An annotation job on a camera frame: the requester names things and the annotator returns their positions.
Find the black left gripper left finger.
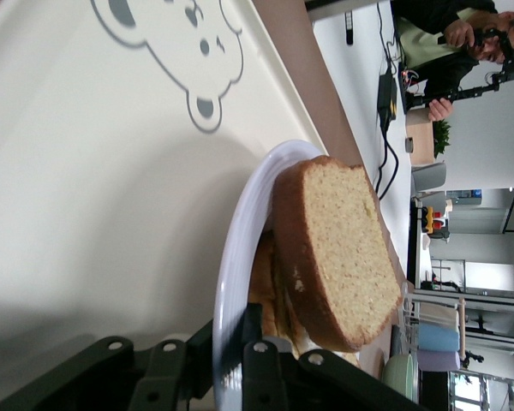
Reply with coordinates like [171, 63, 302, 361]
[0, 319, 216, 411]

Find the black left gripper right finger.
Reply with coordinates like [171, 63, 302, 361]
[239, 301, 429, 411]

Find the white round plate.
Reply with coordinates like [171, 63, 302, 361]
[212, 140, 326, 411]

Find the plain bread slice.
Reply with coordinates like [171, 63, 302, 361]
[272, 154, 404, 353]

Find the person's hand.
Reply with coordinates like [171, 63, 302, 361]
[445, 17, 476, 48]
[427, 97, 455, 122]

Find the mint green bowl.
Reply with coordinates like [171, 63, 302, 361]
[381, 353, 420, 403]

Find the lilac cup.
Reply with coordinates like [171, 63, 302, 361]
[416, 349, 462, 373]

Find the light blue cup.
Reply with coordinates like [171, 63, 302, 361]
[416, 327, 461, 353]

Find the wooden dowel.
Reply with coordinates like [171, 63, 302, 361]
[456, 298, 468, 365]

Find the cream tray with bear print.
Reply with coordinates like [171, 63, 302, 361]
[0, 0, 330, 399]

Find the yellow red button box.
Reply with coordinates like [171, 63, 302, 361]
[420, 205, 449, 235]

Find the grey bin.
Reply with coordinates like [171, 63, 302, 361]
[410, 161, 448, 194]

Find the light wooden box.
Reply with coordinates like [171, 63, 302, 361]
[405, 121, 436, 167]

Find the green potted plant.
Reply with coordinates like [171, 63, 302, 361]
[432, 119, 452, 159]

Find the black power brick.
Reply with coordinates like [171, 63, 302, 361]
[376, 70, 398, 129]

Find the seated person dark jacket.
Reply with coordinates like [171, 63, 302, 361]
[391, 0, 514, 123]

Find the black teleoperation device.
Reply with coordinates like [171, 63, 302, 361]
[404, 25, 514, 115]

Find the metal wire rack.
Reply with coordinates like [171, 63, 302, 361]
[398, 280, 421, 331]

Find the black floor cable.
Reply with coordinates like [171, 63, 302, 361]
[374, 123, 400, 201]

